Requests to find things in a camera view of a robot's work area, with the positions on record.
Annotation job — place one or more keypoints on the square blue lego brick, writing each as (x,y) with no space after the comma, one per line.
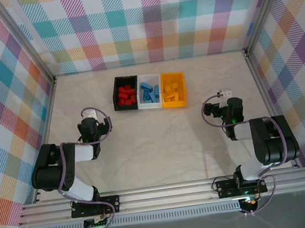
(145,94)

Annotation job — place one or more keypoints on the right black-white robot arm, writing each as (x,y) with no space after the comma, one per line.
(273,143)

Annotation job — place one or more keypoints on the long blue lego brick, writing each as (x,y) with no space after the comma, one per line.
(146,101)
(154,98)
(156,88)
(146,85)

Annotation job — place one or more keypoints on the square studded yellow lego brick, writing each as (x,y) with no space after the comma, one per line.
(181,97)

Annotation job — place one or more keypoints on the small controller circuit board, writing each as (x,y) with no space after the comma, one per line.
(249,202)
(96,223)

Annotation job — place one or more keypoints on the aluminium frame post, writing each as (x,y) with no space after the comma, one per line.
(262,8)
(28,37)

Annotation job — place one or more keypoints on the black plastic bin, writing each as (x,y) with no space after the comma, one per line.
(124,79)

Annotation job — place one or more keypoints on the left black-white robot arm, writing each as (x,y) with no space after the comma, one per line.
(51,171)

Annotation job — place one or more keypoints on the white plastic bin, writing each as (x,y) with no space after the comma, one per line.
(153,107)

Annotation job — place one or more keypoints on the wide aluminium base rail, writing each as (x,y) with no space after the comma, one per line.
(165,197)

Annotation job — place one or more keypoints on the long yellow lego brick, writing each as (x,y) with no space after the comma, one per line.
(170,98)

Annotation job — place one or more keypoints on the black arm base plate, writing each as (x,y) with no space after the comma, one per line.
(113,200)
(225,188)

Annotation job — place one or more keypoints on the yellow plastic bin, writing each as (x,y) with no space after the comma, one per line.
(171,76)

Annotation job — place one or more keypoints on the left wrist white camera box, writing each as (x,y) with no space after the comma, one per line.
(89,114)

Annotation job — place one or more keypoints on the red lego brick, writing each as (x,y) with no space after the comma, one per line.
(123,89)
(129,102)
(122,95)
(130,89)
(127,95)
(132,97)
(121,102)

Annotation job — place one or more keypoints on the aluminium side rail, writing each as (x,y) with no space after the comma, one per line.
(264,92)
(45,138)

